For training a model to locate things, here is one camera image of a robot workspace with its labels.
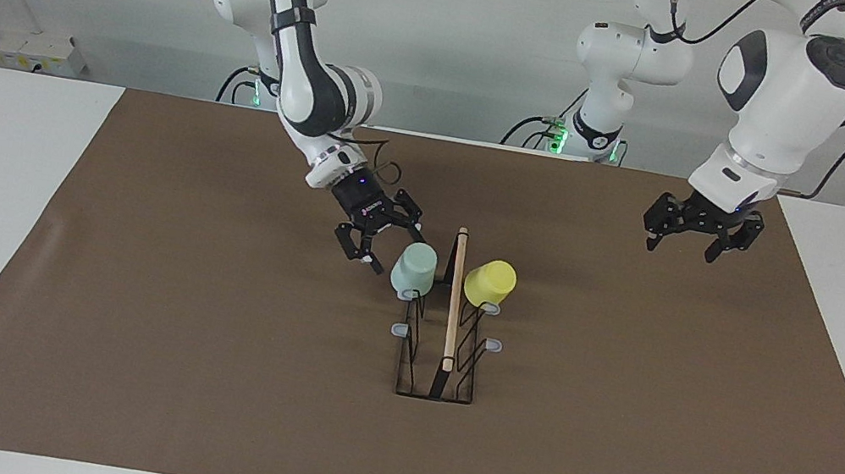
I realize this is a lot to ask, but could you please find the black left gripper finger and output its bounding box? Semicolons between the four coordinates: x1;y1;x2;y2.
704;207;768;271
638;190;681;254

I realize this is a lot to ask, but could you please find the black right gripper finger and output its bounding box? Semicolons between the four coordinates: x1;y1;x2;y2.
331;218;382;268
386;188;434;245

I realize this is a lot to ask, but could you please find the pale green plastic cup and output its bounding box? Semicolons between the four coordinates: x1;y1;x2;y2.
388;239;442;302

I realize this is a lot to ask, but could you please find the yellow plastic cup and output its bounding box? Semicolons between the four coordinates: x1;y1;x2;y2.
460;255;520;313

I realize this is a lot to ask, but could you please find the brown table mat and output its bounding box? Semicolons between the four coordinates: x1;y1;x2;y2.
0;62;845;474

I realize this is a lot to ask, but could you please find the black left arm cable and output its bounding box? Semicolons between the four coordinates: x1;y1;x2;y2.
639;0;845;207

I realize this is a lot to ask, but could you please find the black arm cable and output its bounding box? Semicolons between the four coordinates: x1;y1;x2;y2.
175;0;430;189
639;0;845;207

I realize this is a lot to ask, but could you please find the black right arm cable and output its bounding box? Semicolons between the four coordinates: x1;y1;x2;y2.
175;0;430;189

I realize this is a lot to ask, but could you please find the black wire cup rack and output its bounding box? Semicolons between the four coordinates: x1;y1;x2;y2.
380;218;522;411

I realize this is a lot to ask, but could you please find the black base power cable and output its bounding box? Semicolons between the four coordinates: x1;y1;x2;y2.
500;72;590;158
215;62;259;109

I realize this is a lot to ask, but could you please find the white wall socket box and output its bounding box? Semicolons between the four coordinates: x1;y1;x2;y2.
0;24;91;81

